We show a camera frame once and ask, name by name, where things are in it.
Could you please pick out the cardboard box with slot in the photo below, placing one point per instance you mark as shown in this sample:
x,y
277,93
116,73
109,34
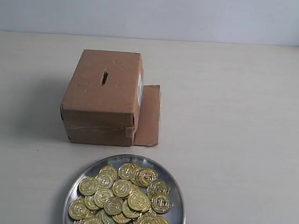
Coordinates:
x,y
106,102

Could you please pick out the round steel plate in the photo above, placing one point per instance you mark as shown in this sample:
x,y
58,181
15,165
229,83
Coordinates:
x,y
176,215

